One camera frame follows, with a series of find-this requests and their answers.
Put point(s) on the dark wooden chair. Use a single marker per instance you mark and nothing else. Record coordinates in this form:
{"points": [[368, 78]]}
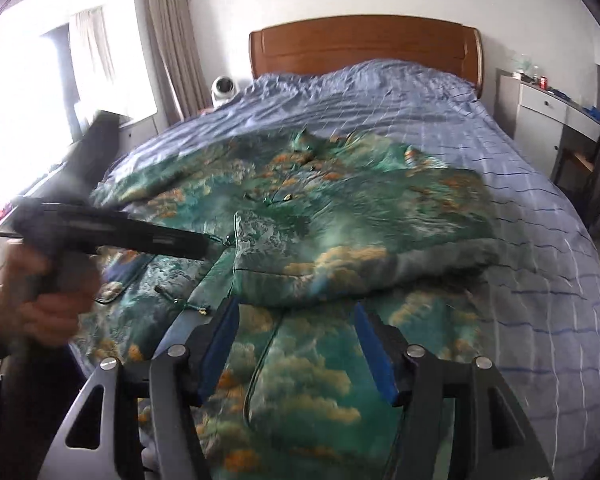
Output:
{"points": [[575, 160]]}

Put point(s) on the white desk with drawer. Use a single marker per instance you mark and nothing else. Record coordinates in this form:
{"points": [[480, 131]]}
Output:
{"points": [[535, 105]]}

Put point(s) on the bed with blue checked cover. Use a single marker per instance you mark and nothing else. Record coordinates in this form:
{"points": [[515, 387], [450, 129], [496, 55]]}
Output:
{"points": [[530, 240]]}

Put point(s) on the white sheer curtain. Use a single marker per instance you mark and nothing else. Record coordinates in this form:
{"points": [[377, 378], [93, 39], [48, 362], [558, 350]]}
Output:
{"points": [[92, 50]]}

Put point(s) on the window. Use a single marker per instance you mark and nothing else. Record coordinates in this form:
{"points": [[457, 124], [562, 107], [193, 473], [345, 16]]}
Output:
{"points": [[20, 110]]}

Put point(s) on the wooden bed headboard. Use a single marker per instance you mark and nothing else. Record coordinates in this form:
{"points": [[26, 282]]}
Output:
{"points": [[360, 45]]}

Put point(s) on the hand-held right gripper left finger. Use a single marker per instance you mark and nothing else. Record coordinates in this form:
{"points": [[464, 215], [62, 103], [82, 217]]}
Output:
{"points": [[221, 342]]}

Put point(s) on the white round fan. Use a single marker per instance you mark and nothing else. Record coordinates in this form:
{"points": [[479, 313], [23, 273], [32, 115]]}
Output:
{"points": [[223, 91]]}

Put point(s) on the small blue desk clutter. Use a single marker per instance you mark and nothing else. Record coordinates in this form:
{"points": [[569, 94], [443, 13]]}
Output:
{"points": [[560, 94]]}

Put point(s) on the white window cabinet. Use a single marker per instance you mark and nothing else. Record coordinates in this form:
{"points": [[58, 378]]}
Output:
{"points": [[140, 135]]}

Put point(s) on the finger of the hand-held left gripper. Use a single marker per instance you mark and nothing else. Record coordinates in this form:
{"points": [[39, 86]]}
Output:
{"points": [[175, 244], [97, 155]]}

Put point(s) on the beige curtain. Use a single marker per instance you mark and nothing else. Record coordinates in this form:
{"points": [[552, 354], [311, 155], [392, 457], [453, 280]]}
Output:
{"points": [[172, 50]]}

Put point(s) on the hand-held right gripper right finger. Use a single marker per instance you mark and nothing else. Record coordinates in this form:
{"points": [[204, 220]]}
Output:
{"points": [[375, 355]]}

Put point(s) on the green printed garment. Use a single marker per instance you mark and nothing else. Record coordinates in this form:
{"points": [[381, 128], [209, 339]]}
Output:
{"points": [[305, 220]]}

